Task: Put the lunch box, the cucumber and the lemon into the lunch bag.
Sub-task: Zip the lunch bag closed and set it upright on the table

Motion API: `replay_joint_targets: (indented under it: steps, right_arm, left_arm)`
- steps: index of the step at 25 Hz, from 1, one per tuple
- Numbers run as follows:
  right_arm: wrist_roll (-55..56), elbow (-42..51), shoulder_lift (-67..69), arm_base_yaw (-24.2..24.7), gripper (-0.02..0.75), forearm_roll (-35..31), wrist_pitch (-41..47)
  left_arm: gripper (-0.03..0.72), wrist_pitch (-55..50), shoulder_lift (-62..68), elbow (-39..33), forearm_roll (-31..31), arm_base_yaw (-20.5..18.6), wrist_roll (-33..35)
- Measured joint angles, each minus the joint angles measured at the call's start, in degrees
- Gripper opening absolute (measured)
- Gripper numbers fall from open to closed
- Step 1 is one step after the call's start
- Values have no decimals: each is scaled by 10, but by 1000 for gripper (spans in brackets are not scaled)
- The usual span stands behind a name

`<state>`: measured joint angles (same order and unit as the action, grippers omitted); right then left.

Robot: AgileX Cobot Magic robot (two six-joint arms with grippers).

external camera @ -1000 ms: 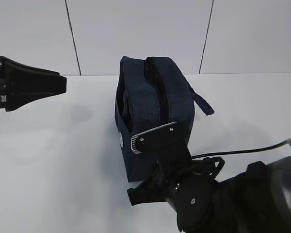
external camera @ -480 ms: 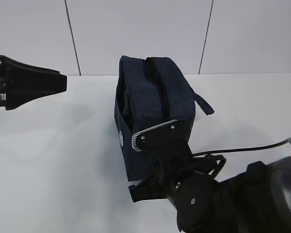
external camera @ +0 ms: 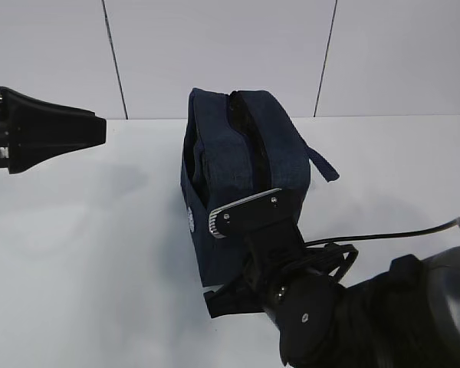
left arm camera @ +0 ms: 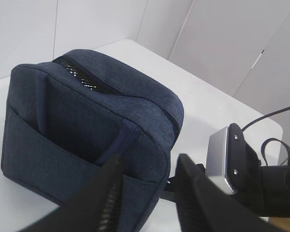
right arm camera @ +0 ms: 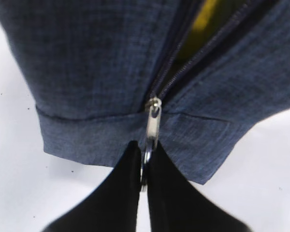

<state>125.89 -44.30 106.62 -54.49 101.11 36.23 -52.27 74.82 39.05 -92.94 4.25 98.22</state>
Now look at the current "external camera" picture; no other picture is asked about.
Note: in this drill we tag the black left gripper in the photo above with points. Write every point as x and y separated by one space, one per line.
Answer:
33 131

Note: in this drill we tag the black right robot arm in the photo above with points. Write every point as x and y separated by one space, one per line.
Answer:
407 316

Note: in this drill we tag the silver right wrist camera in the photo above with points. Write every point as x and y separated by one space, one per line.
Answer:
251 213

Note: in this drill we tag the navy blue lunch bag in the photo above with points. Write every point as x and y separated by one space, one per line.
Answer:
237 145

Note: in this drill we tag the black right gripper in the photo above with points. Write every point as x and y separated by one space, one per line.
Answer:
296 283

